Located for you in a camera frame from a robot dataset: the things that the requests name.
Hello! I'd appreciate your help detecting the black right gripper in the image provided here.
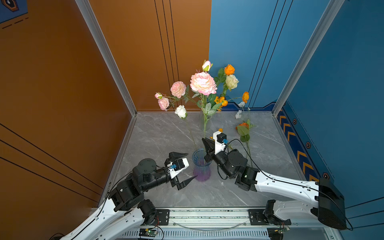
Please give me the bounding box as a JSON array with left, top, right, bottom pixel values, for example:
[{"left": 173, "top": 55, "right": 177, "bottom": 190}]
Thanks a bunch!
[{"left": 202, "top": 137, "right": 235, "bottom": 180}]

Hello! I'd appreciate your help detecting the purple ribbed glass vase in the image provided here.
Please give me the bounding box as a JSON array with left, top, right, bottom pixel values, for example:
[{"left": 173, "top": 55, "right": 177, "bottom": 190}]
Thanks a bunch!
[{"left": 193, "top": 149, "right": 211, "bottom": 182}]

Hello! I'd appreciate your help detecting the clear ribbed glass vase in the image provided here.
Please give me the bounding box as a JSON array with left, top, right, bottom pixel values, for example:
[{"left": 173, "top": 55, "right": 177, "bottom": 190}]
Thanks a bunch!
[{"left": 198, "top": 110, "right": 212, "bottom": 132}]

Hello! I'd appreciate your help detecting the orange gerbera flower stem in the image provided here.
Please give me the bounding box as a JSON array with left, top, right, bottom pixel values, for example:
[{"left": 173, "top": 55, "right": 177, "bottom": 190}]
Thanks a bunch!
[{"left": 236, "top": 119, "right": 253, "bottom": 159}]

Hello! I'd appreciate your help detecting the white rose flower stem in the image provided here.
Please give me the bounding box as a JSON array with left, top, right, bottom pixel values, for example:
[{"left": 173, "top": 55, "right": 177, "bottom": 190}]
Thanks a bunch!
[{"left": 175, "top": 105, "right": 198, "bottom": 150}]

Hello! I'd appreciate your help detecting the orange poppy flower stem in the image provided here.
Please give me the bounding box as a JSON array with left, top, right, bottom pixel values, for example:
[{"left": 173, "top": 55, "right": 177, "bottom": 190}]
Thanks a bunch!
[{"left": 214, "top": 92, "right": 250, "bottom": 111}]

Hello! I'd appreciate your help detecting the small pink rose spray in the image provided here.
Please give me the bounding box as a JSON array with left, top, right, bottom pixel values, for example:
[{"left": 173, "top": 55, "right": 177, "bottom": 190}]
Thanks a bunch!
[{"left": 155, "top": 81, "right": 196, "bottom": 111}]

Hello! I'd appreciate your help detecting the cream rose flower stem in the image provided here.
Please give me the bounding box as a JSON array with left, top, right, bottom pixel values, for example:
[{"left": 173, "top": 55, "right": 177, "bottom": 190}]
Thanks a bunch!
[{"left": 222, "top": 75, "right": 239, "bottom": 97}]

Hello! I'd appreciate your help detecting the yellow rose flower stem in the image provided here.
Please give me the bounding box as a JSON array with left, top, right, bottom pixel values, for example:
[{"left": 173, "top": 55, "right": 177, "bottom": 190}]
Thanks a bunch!
[{"left": 214, "top": 64, "right": 235, "bottom": 86}]

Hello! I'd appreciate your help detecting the pink white bouquet spray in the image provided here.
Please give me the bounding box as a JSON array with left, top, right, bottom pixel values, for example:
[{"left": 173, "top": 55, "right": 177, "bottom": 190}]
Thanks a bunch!
[{"left": 190, "top": 61, "right": 221, "bottom": 137}]

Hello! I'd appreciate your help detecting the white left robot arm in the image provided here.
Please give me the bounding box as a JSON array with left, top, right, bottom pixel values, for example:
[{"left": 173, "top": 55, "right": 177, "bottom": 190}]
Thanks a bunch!
[{"left": 62, "top": 152, "right": 193, "bottom": 240}]

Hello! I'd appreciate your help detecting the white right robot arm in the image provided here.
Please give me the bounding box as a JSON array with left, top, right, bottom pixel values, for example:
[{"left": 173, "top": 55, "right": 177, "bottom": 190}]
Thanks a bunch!
[{"left": 202, "top": 138, "right": 349, "bottom": 230}]

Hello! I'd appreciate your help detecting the orange cosmos flower stem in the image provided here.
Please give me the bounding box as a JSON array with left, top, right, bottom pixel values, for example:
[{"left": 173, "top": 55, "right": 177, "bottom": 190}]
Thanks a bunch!
[{"left": 209, "top": 128, "right": 241, "bottom": 151}]

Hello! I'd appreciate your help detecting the white blossom spray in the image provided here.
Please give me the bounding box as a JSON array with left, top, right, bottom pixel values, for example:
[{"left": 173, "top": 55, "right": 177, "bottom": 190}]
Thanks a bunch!
[{"left": 235, "top": 101, "right": 246, "bottom": 119}]

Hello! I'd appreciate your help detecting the green circuit board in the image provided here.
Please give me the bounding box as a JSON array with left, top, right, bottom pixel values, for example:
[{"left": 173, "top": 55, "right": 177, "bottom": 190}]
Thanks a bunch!
[{"left": 138, "top": 229, "right": 159, "bottom": 240}]

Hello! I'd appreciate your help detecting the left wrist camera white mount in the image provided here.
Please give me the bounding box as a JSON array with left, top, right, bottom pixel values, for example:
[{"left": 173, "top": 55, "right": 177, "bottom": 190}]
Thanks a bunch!
[{"left": 167, "top": 158, "right": 189, "bottom": 179}]

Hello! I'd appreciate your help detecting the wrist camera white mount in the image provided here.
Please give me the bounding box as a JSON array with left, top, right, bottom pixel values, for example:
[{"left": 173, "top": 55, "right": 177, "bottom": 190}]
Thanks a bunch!
[
  {"left": 167, "top": 158, "right": 189, "bottom": 179},
  {"left": 212, "top": 130, "right": 228, "bottom": 154}
]

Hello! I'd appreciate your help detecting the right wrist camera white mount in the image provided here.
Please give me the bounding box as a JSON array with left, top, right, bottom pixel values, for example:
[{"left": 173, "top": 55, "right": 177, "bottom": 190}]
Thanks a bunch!
[{"left": 212, "top": 130, "right": 228, "bottom": 154}]

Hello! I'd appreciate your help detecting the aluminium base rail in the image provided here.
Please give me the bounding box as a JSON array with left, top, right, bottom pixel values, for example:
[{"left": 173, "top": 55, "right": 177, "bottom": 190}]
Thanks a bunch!
[{"left": 116, "top": 207, "right": 343, "bottom": 240}]

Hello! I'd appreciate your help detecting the left aluminium corner post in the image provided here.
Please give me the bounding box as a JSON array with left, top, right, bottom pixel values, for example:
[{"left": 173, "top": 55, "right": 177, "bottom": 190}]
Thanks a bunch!
[{"left": 75, "top": 0, "right": 137, "bottom": 117}]

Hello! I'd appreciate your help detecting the aluminium corner post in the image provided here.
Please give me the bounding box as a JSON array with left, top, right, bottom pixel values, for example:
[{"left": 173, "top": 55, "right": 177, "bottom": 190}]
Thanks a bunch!
[
  {"left": 272, "top": 0, "right": 345, "bottom": 117},
  {"left": 75, "top": 0, "right": 137, "bottom": 117}
]

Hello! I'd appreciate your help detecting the right aluminium corner post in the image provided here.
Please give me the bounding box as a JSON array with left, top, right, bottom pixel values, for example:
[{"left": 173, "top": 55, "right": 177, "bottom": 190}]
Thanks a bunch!
[{"left": 272, "top": 0, "right": 345, "bottom": 117}]

